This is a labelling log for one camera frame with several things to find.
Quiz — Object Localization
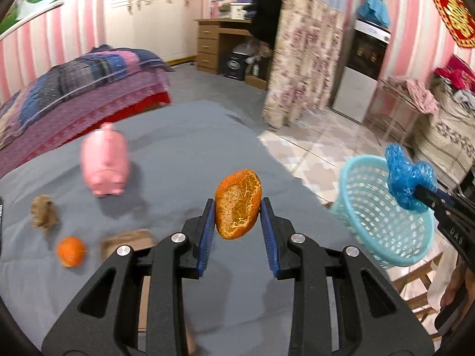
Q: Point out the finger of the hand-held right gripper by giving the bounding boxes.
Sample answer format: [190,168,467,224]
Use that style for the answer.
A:
[414,185,475,256]
[436,189,475,216]

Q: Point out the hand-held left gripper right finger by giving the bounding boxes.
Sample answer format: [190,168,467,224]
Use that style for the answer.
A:
[260,197,435,356]

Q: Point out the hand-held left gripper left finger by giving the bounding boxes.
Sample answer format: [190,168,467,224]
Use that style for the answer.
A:
[42,198,216,356]

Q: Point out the large orange peel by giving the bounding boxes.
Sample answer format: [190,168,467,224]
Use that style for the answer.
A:
[214,169,262,240]

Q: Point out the blue plastic bag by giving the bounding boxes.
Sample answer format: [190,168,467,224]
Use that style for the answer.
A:
[385,144,438,214]

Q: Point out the light blue plastic basket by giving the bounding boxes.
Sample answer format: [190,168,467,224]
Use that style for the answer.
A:
[330,155,435,266]

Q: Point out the wooden stool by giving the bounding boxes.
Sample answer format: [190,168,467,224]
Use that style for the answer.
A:
[386,252,446,314]

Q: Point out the patterned beige fabric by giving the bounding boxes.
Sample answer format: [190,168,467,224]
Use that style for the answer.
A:
[414,82,475,190]

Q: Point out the cardboard tube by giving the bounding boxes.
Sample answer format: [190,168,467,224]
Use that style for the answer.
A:
[100,229,158,264]

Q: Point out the metal rack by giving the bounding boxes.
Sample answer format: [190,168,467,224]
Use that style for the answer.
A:
[365,78,425,151]

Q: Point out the pink floral cloth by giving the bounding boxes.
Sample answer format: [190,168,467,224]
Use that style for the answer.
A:
[403,76,440,116]

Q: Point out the red clothes pile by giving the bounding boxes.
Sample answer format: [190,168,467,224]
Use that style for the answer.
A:
[434,55,475,93]

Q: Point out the pink piggy bank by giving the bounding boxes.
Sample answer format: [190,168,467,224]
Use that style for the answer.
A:
[80,122,131,197]

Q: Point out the white water dispenser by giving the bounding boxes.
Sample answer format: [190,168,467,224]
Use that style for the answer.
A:
[331,18,392,125]

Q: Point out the crumpled brown paper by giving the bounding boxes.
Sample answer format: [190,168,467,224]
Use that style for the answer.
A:
[30,195,61,234]

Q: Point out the black bag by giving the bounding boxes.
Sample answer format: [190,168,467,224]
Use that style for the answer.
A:
[224,53,248,80]

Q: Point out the floral curtain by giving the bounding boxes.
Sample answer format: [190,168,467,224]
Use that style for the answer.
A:
[263,0,344,128]

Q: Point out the wooden desk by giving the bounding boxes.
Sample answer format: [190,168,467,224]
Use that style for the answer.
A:
[195,18,273,82]

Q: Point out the blue cloth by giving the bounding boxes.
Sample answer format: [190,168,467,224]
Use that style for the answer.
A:
[355,0,392,28]

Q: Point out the bed with patchwork quilt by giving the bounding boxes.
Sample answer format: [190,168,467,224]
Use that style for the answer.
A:
[0,44,176,171]

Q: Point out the white wardrobe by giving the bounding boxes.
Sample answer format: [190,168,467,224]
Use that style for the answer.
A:
[102,0,206,63]

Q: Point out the white box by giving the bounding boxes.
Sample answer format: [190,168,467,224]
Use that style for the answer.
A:
[230,2,254,20]

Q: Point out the black hanging coat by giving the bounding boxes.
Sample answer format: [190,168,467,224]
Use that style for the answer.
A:
[249,0,286,49]

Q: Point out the red wall decoration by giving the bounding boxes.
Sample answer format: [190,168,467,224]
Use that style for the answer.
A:
[430,0,475,49]

